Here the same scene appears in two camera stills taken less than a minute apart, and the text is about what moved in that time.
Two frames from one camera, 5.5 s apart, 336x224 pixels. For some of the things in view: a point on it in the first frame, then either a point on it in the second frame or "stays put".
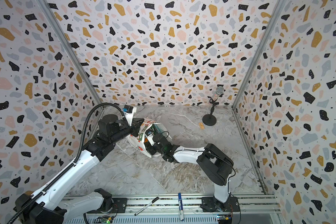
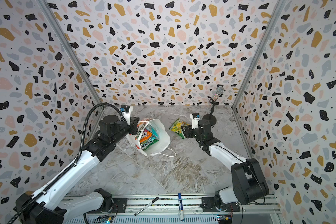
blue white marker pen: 180,206 stays put
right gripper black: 156,138 to 187,131
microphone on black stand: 210,119 stays put
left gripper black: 136,125 stays put
